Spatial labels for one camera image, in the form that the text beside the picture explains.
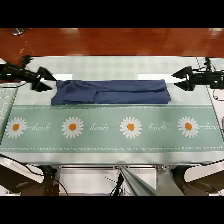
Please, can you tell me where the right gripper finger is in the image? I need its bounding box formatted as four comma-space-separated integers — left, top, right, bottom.
172, 80, 196, 92
171, 65, 194, 80

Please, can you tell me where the blue garment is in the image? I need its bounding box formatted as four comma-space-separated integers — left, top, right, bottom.
50, 78, 172, 107

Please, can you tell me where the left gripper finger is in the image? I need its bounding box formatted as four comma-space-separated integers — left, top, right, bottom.
31, 81, 55, 93
36, 66, 58, 82

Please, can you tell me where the silver frame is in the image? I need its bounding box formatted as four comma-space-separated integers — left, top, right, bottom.
0, 153, 224, 197

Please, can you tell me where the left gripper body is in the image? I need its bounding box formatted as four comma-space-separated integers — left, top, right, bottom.
28, 71, 44, 89

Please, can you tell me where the black cable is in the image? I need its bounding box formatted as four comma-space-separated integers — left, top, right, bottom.
109, 171, 126, 197
0, 153, 70, 197

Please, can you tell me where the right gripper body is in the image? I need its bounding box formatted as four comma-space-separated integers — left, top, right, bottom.
186, 71, 203, 89

